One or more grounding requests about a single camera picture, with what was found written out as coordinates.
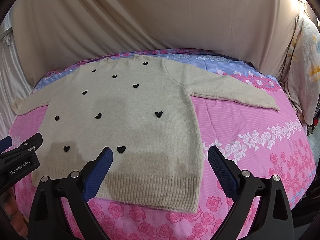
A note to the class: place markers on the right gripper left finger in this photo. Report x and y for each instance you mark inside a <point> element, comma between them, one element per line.
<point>47,217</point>

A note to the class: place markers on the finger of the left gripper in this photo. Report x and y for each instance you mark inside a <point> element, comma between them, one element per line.
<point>34,142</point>

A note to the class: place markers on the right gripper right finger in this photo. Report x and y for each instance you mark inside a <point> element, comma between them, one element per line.
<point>273,218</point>

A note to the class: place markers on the beige sweater with black hearts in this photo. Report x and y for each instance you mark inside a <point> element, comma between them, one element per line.
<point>141,108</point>

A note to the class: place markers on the person's left hand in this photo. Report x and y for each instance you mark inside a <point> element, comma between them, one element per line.
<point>11,209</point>

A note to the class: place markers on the white satin curtain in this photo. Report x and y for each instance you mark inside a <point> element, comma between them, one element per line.
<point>13,81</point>

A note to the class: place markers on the beige draped curtain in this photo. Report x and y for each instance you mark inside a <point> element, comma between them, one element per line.
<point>54,34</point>

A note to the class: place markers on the floral cream pillow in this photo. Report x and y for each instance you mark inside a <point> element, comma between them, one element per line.
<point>301,72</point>

